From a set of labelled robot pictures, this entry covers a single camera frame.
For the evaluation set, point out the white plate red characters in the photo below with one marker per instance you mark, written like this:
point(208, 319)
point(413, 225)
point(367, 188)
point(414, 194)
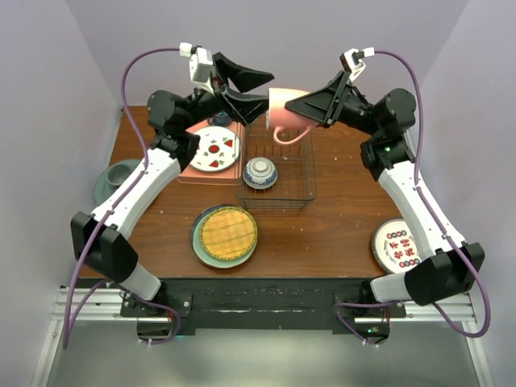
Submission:
point(394, 247)

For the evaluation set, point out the grey metal mug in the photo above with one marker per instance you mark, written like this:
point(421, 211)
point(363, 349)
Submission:
point(117, 174)

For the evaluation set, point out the blue white porcelain bowl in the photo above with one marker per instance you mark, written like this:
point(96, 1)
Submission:
point(260, 173)

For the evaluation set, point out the light green flower plate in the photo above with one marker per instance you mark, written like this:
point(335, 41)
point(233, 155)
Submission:
point(202, 255)

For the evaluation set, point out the dark blue mug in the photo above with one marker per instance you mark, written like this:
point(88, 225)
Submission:
point(221, 119)

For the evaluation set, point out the aluminium frame rail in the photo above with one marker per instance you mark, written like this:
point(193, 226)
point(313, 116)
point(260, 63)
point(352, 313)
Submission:
point(419, 169)

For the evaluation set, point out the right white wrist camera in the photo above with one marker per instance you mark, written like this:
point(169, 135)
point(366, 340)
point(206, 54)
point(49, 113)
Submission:
point(353, 61)

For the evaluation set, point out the grey green saucer plate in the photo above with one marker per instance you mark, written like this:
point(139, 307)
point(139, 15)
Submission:
point(101, 190)

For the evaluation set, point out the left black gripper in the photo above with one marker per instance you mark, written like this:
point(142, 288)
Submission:
point(247, 106)

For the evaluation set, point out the white watermelon pattern plate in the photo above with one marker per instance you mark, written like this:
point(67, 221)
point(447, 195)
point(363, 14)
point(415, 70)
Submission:
point(218, 149)

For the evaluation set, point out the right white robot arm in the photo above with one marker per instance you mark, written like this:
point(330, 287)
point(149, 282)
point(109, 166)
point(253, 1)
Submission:
point(385, 147)

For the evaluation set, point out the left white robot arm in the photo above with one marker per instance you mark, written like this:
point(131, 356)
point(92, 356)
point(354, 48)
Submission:
point(100, 239)

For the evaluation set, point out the dark teal plate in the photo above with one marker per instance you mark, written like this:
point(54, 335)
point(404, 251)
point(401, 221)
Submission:
point(199, 219)

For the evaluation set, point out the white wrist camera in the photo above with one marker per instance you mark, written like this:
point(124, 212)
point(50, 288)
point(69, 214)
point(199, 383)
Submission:
point(201, 65)
point(353, 61)

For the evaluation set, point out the black wire dish rack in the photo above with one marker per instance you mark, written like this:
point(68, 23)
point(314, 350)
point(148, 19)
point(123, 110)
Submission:
point(295, 187)

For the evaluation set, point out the yellow woven bamboo plate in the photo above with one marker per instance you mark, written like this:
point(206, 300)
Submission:
point(228, 233)

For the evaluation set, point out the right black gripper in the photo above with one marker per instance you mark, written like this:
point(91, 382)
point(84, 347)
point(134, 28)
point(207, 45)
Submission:
point(324, 105)

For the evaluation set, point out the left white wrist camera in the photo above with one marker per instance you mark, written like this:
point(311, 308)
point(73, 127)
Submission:
point(201, 65)

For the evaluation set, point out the pink ceramic mug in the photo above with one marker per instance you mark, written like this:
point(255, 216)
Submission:
point(280, 120)

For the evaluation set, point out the pink plastic tray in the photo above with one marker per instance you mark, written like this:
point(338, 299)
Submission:
point(230, 176)

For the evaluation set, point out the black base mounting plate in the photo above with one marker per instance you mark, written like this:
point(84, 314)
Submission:
point(326, 304)

